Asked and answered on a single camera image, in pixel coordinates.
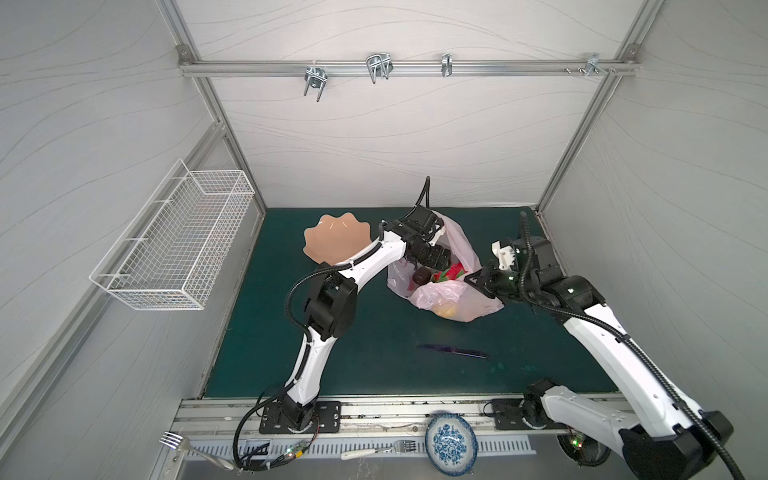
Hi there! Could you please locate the dark purple plum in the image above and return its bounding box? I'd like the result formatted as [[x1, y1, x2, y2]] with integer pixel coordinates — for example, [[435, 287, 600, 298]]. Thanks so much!
[[412, 267, 433, 286]]

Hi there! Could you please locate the blue white patterned plate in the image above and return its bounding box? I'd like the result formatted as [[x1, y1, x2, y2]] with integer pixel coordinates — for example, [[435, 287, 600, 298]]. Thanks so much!
[[424, 413, 479, 477]]

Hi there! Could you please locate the silver fork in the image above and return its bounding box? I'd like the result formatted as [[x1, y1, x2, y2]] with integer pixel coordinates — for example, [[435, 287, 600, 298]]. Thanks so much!
[[159, 431, 237, 471]]

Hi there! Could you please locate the metal hook clamp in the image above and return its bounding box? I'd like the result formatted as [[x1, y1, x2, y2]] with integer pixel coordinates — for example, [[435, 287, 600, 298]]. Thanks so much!
[[365, 53, 393, 84]]

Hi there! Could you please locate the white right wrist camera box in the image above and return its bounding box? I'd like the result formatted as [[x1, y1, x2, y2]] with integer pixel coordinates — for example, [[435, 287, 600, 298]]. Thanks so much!
[[491, 241, 516, 271]]

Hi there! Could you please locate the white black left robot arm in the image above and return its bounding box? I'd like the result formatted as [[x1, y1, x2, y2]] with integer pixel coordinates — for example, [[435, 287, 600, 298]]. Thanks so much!
[[278, 205, 451, 430]]

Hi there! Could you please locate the pink plastic bag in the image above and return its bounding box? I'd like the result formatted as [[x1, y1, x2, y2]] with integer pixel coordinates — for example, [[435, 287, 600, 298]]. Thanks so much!
[[387, 213, 504, 323]]

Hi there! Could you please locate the metal u-bolt clamp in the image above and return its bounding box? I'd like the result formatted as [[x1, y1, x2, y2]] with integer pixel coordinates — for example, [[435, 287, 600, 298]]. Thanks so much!
[[303, 65, 328, 102]]

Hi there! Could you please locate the white handled fork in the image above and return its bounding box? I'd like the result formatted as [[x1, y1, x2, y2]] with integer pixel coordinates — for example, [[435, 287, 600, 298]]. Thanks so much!
[[340, 440, 417, 461]]

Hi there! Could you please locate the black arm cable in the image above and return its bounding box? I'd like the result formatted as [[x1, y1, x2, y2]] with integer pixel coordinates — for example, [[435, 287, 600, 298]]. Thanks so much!
[[232, 176, 432, 472], [518, 211, 747, 480]]

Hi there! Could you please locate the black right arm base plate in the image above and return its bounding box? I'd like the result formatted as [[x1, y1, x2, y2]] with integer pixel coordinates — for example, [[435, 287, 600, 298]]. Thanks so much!
[[483, 398, 566, 431]]

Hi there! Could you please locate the red dragon fruit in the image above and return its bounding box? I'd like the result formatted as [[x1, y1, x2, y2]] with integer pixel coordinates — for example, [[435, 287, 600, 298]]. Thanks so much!
[[432, 262, 466, 283]]

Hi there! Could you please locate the small metal hook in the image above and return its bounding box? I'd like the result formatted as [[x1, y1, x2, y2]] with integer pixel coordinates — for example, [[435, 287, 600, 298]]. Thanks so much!
[[441, 53, 453, 78]]

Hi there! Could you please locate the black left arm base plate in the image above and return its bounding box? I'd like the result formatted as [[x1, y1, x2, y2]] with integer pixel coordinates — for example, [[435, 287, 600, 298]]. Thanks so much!
[[259, 398, 342, 435]]

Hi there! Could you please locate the yellow lemon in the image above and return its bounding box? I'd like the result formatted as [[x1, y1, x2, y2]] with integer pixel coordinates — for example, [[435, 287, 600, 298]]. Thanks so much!
[[432, 303, 459, 320]]

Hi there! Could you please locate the dark purple knife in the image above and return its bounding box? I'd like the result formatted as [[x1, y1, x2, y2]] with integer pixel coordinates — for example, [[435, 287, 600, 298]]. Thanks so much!
[[418, 344, 490, 360]]

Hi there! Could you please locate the beige scalloped fruit bowl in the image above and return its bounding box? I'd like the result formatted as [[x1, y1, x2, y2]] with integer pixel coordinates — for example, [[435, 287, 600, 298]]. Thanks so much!
[[303, 212, 371, 265]]

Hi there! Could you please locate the metal bracket with screws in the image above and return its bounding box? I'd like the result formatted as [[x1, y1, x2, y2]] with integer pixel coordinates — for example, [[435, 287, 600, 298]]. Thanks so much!
[[564, 53, 617, 77]]

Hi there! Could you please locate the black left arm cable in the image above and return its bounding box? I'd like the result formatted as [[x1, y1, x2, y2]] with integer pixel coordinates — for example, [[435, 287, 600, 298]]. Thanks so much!
[[232, 176, 432, 472]]

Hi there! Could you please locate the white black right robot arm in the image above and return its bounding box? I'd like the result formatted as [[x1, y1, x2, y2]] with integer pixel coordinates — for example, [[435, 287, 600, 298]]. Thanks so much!
[[464, 236, 744, 479]]

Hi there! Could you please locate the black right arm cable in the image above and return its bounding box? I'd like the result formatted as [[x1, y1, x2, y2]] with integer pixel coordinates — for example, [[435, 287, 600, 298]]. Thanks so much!
[[518, 211, 747, 480]]

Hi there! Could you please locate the aluminium cross rail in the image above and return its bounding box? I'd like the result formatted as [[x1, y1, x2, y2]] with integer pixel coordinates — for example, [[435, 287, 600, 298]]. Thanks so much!
[[179, 54, 641, 78]]

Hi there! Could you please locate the white wire basket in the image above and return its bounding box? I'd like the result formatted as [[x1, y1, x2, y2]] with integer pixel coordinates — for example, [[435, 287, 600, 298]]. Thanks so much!
[[89, 159, 254, 311]]

